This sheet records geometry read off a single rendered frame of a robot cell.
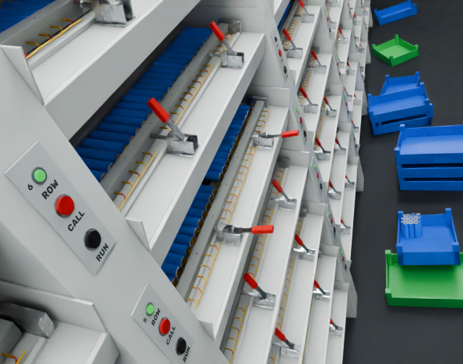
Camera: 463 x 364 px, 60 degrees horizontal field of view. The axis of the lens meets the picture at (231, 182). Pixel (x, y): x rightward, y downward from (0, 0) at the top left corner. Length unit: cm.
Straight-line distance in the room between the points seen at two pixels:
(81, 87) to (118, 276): 19
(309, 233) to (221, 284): 58
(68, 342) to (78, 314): 3
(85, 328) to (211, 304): 24
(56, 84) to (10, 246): 15
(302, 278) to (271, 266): 22
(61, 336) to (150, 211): 17
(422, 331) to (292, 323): 69
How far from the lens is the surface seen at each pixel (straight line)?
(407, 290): 169
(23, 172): 35
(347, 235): 166
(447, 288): 169
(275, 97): 99
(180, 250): 66
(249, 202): 74
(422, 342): 159
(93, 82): 43
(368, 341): 160
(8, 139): 35
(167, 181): 53
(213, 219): 69
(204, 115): 65
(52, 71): 43
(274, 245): 90
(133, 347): 45
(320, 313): 124
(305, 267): 110
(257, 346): 78
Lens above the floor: 139
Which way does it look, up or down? 34 degrees down
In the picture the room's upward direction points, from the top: 25 degrees counter-clockwise
